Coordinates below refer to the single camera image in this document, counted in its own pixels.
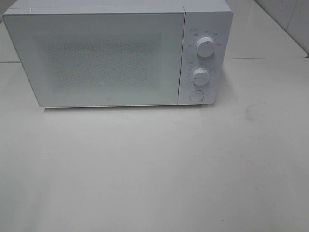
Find white round door button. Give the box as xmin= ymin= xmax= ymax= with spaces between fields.
xmin=189 ymin=90 xmax=204 ymax=102

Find white timer knob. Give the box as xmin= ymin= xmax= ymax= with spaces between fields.
xmin=192 ymin=68 xmax=210 ymax=86

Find white microwave door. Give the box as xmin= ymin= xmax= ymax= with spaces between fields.
xmin=3 ymin=13 xmax=184 ymax=108

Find white upper power knob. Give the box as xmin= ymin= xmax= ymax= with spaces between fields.
xmin=196 ymin=35 xmax=215 ymax=58

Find white microwave oven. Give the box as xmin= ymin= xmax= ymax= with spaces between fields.
xmin=2 ymin=0 xmax=233 ymax=106

